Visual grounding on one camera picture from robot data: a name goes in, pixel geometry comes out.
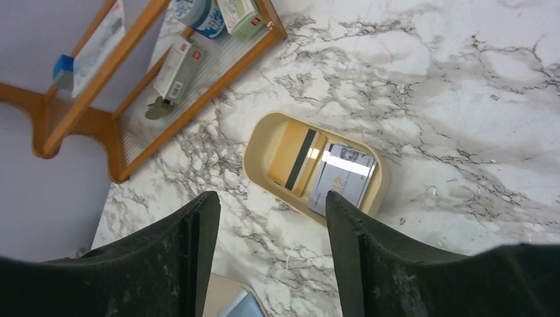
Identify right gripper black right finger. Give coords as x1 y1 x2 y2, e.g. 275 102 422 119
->
326 192 559 316

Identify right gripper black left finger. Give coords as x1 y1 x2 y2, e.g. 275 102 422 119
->
1 191 221 316

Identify beige leather card holder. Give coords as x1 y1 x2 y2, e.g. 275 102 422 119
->
203 273 269 317

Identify grey card with black stripe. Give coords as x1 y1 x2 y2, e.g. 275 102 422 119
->
307 142 377 216

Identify beige oval tray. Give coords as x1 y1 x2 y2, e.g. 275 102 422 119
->
242 112 391 229

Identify orange wooden shelf rack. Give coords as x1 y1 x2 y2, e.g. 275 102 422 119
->
1 1 287 184

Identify grey white stapler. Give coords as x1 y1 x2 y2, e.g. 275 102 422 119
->
145 36 207 120

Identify blue capped item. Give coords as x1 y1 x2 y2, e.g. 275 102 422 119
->
52 54 74 90

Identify white flat package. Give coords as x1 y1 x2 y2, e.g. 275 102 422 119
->
71 0 126 98

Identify blue white tape roll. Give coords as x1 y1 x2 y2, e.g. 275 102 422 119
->
172 0 226 40

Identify small green white box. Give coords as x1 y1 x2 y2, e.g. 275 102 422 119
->
217 0 265 42

